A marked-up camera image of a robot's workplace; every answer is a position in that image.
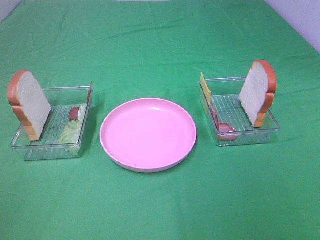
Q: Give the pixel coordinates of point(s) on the yellow cheese slice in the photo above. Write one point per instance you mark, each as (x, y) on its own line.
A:
(205, 88)

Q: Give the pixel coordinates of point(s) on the red bacon strip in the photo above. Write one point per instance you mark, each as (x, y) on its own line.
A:
(224, 129)

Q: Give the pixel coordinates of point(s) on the green lettuce leaf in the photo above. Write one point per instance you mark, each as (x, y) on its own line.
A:
(72, 129)

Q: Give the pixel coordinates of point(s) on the bread slice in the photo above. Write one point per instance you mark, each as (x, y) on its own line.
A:
(28, 103)
(258, 92)

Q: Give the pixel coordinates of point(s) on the pink round plate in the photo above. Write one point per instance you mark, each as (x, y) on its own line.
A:
(148, 135)

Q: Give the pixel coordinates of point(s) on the right clear plastic container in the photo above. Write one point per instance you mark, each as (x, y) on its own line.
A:
(225, 97)

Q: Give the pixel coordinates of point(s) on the clear plastic container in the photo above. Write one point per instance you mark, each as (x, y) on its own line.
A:
(61, 99)
(225, 97)

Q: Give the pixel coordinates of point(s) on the left clear plastic container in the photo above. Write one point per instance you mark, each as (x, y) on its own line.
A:
(61, 99)

